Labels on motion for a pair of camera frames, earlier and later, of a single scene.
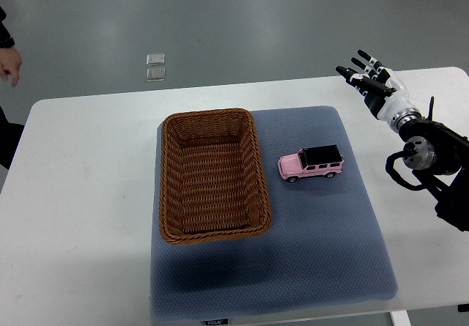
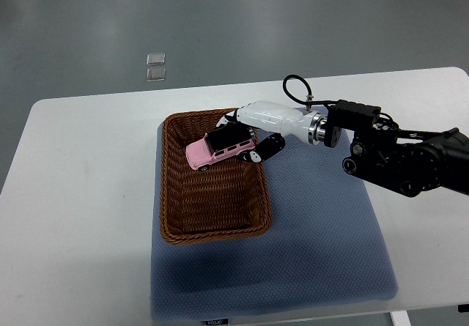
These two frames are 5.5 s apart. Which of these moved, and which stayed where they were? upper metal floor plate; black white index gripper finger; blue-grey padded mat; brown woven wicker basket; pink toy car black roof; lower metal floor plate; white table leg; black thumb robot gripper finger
Moved: black thumb robot gripper finger; pink toy car black roof; black white index gripper finger
Stayed: lower metal floor plate; blue-grey padded mat; upper metal floor plate; brown woven wicker basket; white table leg
